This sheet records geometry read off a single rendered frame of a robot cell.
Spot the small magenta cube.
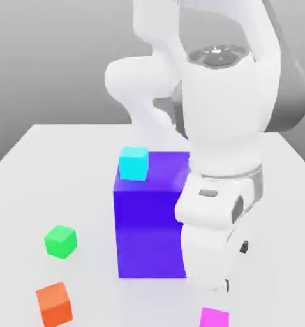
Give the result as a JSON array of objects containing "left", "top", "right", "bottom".
[{"left": 198, "top": 307, "right": 230, "bottom": 327}]

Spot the small cyan cube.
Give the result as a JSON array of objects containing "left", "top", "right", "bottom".
[{"left": 118, "top": 146, "right": 150, "bottom": 182}]

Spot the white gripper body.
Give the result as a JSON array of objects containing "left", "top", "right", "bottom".
[{"left": 179, "top": 222, "right": 243, "bottom": 294}]

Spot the small orange cube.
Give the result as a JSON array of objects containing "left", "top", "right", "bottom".
[{"left": 35, "top": 281, "right": 74, "bottom": 327}]

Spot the small green cube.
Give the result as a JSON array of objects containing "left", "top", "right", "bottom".
[{"left": 43, "top": 224, "right": 78, "bottom": 261}]

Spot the large purple box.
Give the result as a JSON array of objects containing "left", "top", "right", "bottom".
[{"left": 113, "top": 151, "right": 191, "bottom": 280}]

